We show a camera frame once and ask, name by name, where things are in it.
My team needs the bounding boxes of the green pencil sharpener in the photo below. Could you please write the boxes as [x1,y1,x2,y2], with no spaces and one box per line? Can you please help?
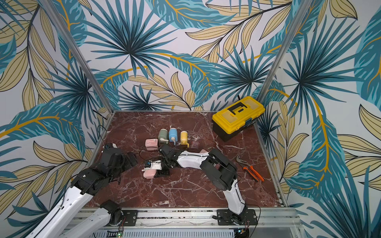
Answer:
[158,129,169,144]

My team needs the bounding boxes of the blue pencil sharpener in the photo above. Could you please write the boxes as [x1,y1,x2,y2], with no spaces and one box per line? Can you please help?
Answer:
[169,128,178,146]

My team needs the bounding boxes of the yellow pencil sharpener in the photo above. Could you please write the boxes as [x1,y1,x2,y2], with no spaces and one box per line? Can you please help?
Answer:
[180,131,190,148]

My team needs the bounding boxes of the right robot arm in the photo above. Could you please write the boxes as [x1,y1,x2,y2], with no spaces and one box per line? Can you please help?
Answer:
[159,144,247,216]

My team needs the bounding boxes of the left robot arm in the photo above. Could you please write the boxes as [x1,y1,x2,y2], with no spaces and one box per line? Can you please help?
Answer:
[28,143,138,238]

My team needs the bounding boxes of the pink sharpener back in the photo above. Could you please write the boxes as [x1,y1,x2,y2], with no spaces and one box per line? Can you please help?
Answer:
[145,138,158,151]

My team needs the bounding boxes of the clear pink tray back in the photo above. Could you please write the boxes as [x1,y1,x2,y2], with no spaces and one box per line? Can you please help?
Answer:
[190,141,200,150]

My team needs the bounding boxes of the yellow black toolbox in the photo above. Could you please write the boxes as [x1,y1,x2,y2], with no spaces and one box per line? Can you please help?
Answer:
[212,96,265,142]

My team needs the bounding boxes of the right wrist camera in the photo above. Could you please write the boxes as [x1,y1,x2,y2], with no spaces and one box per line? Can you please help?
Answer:
[142,160,162,172]

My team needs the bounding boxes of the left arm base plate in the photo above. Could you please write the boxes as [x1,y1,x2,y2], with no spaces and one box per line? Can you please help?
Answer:
[107,210,138,227]

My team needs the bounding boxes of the orange handled pliers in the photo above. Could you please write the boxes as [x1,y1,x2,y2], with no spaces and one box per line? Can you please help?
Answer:
[236,155,265,182]

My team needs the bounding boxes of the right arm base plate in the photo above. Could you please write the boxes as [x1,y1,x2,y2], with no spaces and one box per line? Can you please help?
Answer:
[213,209,258,226]

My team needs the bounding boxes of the aluminium front rail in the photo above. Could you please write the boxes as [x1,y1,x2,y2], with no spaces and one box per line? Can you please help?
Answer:
[47,207,301,238]

